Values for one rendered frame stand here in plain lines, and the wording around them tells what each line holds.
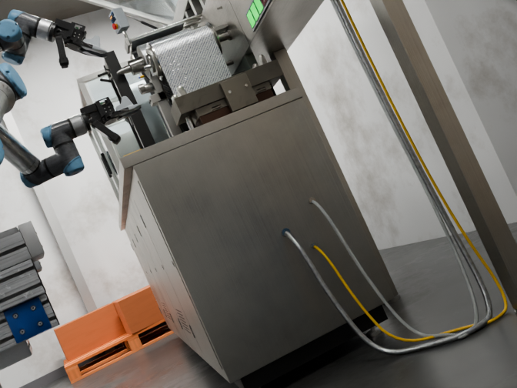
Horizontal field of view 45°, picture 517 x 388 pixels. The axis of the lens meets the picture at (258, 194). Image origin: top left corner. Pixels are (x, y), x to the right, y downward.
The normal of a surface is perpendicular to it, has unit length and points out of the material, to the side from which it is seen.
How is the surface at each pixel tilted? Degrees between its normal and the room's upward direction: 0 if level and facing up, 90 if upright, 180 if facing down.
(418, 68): 90
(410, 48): 90
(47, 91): 90
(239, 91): 90
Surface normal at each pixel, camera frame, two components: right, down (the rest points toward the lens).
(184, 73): 0.22, -0.14
